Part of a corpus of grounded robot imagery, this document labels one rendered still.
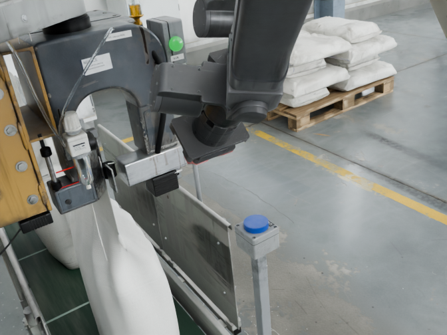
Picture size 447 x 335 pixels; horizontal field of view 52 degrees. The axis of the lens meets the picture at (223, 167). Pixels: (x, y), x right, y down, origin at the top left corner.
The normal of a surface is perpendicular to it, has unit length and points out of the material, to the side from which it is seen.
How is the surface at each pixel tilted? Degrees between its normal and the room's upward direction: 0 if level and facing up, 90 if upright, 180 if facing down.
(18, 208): 90
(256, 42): 138
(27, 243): 0
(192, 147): 44
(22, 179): 90
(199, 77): 53
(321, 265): 0
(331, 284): 0
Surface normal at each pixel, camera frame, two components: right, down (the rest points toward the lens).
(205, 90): 0.32, -0.19
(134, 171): 0.56, 0.34
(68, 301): -0.10, -0.88
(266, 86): 0.04, 0.98
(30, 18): 0.95, 0.06
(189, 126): 0.32, -0.40
